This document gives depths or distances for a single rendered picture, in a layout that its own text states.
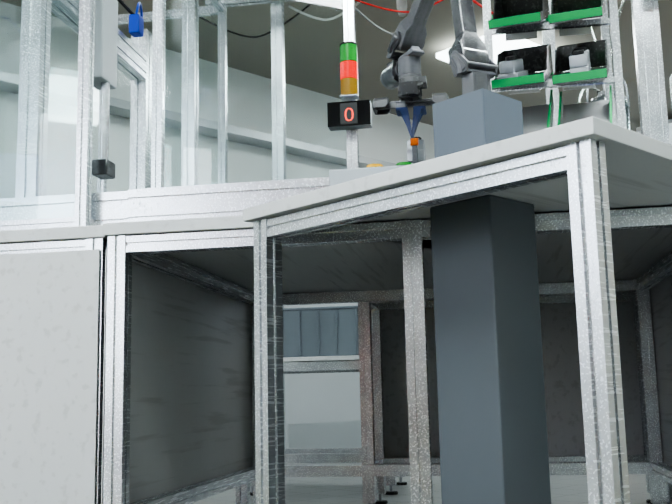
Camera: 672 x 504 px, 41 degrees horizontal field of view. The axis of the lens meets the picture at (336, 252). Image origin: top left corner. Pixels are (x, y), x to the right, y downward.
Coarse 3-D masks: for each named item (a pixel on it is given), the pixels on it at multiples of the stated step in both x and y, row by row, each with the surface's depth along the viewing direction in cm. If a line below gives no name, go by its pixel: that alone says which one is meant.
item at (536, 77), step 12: (528, 48) 251; (540, 48) 250; (504, 60) 252; (528, 60) 252; (540, 60) 251; (528, 72) 253; (540, 72) 249; (492, 84) 229; (504, 84) 228; (516, 84) 227; (528, 84) 227
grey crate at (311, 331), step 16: (288, 320) 426; (304, 320) 424; (320, 320) 423; (336, 320) 421; (352, 320) 420; (288, 336) 424; (304, 336) 423; (320, 336) 422; (336, 336) 420; (352, 336) 419; (288, 352) 423; (304, 352) 422; (320, 352) 421; (336, 352) 418; (352, 352) 418
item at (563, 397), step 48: (384, 336) 382; (432, 336) 378; (576, 336) 368; (624, 336) 365; (384, 384) 379; (432, 384) 375; (576, 384) 366; (624, 384) 363; (384, 432) 376; (432, 432) 372; (576, 432) 363; (384, 480) 368
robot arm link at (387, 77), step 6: (396, 36) 226; (390, 42) 228; (396, 42) 226; (390, 48) 228; (390, 54) 229; (396, 54) 229; (402, 54) 230; (396, 60) 231; (390, 66) 231; (384, 72) 234; (390, 72) 231; (384, 78) 233; (390, 78) 231; (396, 78) 231; (384, 84) 235; (390, 84) 233; (396, 84) 232
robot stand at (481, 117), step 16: (464, 96) 193; (480, 96) 190; (496, 96) 193; (448, 112) 196; (464, 112) 193; (480, 112) 190; (496, 112) 192; (512, 112) 196; (448, 128) 196; (464, 128) 192; (480, 128) 189; (496, 128) 191; (512, 128) 195; (448, 144) 195; (464, 144) 192; (480, 144) 189
